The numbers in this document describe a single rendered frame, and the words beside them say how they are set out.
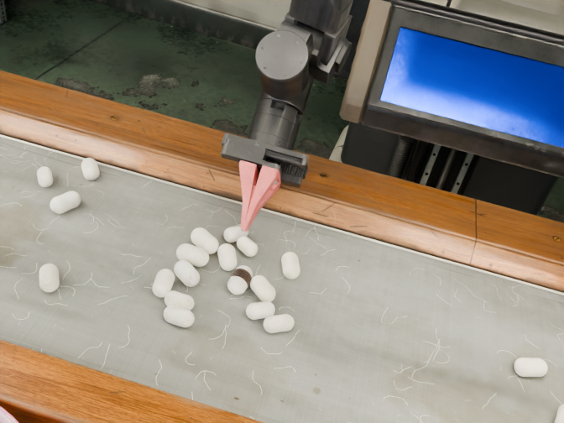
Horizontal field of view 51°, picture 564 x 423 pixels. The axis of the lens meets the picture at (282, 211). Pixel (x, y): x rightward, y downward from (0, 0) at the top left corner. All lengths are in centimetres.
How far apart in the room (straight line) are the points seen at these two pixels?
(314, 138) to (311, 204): 154
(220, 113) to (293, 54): 170
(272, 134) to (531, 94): 37
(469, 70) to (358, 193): 43
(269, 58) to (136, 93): 180
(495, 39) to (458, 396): 38
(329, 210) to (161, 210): 21
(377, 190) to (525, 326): 25
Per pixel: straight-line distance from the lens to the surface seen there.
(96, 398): 55
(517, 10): 117
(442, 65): 38
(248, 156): 68
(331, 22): 72
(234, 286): 64
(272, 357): 61
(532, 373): 69
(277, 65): 65
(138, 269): 68
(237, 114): 236
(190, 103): 239
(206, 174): 78
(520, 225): 84
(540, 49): 39
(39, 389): 57
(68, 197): 74
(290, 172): 72
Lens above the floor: 123
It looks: 40 degrees down
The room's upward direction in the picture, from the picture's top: 11 degrees clockwise
